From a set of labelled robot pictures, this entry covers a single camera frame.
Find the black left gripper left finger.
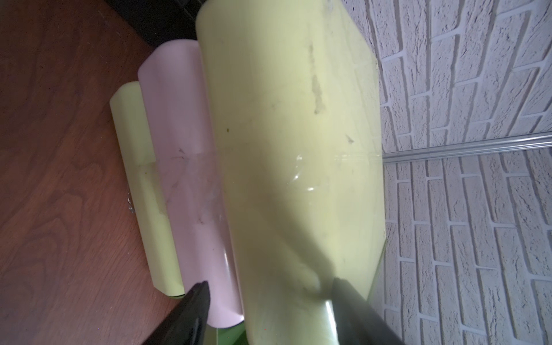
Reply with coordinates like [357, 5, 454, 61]
[142, 281, 211, 345]

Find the yellow-green drawer cabinet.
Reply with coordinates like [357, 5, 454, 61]
[109, 1, 386, 344]

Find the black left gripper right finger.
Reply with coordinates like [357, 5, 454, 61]
[331, 278, 404, 345]

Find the black plastic toolbox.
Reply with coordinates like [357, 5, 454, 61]
[106, 0, 204, 47]

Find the aluminium corner post right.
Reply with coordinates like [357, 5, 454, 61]
[382, 132, 551, 165]

